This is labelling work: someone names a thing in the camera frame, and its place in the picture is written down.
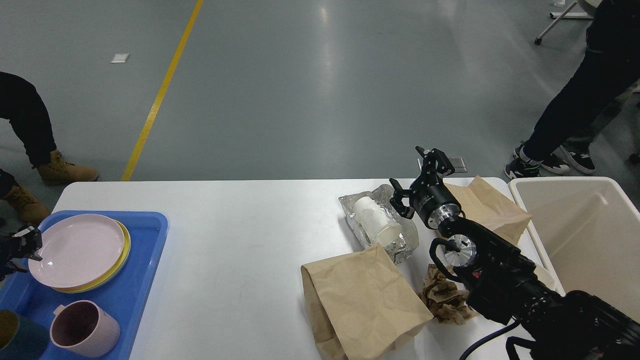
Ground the large brown paper bag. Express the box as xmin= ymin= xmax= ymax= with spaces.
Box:
xmin=301 ymin=244 xmax=433 ymax=360

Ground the person in dark trousers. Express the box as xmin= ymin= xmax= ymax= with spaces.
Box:
xmin=504 ymin=0 xmax=640 ymax=179

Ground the blue plastic tray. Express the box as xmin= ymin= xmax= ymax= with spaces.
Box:
xmin=0 ymin=210 xmax=169 ymax=360

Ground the white paper cup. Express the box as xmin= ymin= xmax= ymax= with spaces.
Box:
xmin=353 ymin=196 xmax=402 ymax=247

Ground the person in grey trousers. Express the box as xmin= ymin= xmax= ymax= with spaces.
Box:
xmin=541 ymin=80 xmax=639 ymax=175

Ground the clear plastic wrapper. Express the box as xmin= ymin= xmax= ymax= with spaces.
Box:
xmin=338 ymin=184 xmax=419 ymax=264

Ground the rolling chair base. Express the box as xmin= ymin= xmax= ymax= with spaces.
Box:
xmin=534 ymin=0 xmax=601 ymax=46

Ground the blue yellow cup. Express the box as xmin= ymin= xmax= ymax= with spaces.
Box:
xmin=0 ymin=309 xmax=50 ymax=360

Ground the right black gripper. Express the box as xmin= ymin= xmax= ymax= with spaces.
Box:
xmin=389 ymin=146 xmax=463 ymax=230

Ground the person with tan boots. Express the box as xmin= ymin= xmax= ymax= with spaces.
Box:
xmin=0 ymin=71 xmax=99 ymax=226

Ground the grey floor plate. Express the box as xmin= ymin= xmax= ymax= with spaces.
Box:
xmin=449 ymin=156 xmax=468 ymax=174

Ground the crumpled brown paper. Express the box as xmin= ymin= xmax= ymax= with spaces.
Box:
xmin=417 ymin=264 xmax=478 ymax=325

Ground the pink cup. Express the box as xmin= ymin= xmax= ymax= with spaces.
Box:
xmin=49 ymin=300 xmax=121 ymax=359

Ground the beige plastic bin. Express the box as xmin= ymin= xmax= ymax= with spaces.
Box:
xmin=509 ymin=177 xmax=640 ymax=321

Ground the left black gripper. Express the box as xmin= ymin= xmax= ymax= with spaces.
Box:
xmin=0 ymin=226 xmax=42 ymax=281

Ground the yellow plate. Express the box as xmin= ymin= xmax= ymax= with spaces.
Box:
xmin=52 ymin=219 xmax=131 ymax=294

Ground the pink plate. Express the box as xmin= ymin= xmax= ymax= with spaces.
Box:
xmin=28 ymin=213 xmax=124 ymax=289

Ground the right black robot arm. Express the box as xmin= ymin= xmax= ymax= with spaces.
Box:
xmin=390 ymin=146 xmax=640 ymax=360

